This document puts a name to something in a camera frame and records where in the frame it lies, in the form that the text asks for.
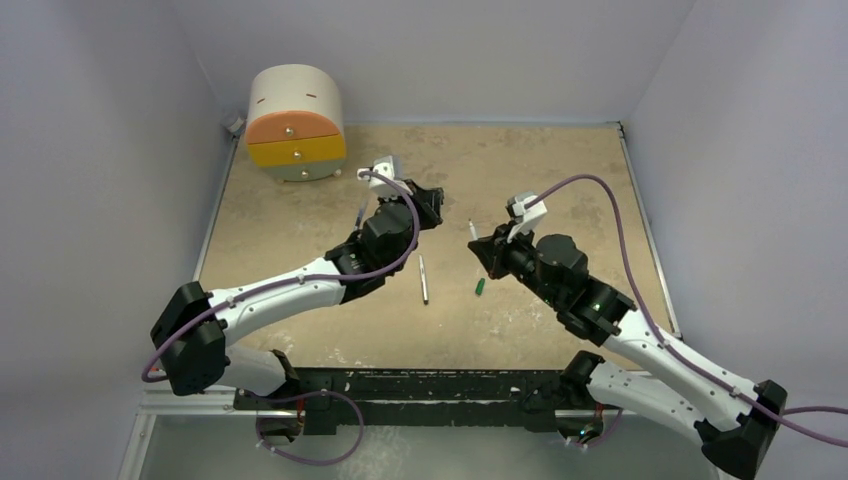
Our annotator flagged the blue pen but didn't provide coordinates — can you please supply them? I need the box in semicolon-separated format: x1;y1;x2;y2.
354;202;367;230

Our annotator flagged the white marker black tip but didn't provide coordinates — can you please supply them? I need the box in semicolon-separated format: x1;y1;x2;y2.
418;254;430;306

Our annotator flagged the white marker blue tip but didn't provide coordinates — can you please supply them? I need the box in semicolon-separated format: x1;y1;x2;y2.
468;219;479;241

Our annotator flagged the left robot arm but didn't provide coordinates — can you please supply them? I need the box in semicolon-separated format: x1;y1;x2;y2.
141;179;444;409

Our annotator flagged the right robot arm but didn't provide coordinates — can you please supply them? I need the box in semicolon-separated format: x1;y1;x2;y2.
468;225;787;479

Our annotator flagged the small three-drawer pastel cabinet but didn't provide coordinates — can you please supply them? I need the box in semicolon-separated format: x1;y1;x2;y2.
243;64;347;182

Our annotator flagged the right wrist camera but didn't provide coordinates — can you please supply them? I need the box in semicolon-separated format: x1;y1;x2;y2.
506;191;547;243

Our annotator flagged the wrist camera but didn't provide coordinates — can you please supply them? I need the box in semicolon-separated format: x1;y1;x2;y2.
506;191;547;243
356;155;412;200

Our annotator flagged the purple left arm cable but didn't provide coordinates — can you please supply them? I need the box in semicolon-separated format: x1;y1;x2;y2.
140;170;422;384

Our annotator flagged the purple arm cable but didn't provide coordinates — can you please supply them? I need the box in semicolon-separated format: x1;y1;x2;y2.
140;170;422;384
526;174;848;450

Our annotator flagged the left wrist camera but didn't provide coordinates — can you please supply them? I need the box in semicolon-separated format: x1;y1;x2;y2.
356;155;412;200

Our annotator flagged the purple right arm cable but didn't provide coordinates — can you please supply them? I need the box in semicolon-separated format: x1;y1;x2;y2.
526;174;848;450

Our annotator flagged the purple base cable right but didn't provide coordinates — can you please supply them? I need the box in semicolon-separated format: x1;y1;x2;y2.
563;397;629;452

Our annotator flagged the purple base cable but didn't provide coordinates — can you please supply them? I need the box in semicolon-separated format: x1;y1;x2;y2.
563;397;629;452
254;385;369;466

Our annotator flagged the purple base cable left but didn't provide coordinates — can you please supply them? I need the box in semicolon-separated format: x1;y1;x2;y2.
254;385;369;466

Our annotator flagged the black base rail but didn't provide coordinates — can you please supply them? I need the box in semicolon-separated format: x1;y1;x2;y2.
233;351;631;439

